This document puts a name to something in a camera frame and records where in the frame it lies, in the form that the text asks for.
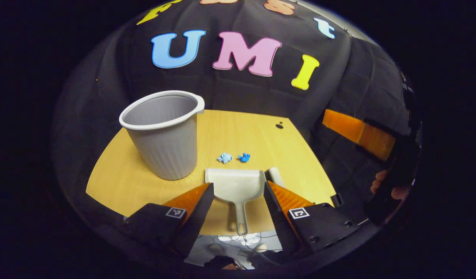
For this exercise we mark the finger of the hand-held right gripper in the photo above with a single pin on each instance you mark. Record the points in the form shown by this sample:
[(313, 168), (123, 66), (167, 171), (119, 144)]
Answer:
[(358, 133)]

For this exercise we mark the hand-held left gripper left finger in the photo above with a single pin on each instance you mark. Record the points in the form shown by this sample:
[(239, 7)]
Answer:
[(199, 217)]

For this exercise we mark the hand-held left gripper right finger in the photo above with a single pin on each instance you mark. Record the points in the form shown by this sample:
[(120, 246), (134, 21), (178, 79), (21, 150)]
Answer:
[(276, 217)]

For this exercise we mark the small white broom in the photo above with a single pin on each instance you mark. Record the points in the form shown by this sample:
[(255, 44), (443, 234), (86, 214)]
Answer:
[(275, 176)]

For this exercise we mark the white dustpan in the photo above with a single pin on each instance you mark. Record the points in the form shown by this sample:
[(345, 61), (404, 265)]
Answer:
[(234, 186)]

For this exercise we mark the light blue paper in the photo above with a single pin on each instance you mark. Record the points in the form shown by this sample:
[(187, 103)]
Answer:
[(224, 158)]

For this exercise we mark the grey garbage bin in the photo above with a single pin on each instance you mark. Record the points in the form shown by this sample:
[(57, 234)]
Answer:
[(164, 147)]

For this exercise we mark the wooden desktop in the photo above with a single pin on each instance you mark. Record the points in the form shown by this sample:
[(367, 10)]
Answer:
[(241, 131)]

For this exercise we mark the black desk clamp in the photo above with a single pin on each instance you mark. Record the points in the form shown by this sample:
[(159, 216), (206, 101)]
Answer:
[(337, 199)]

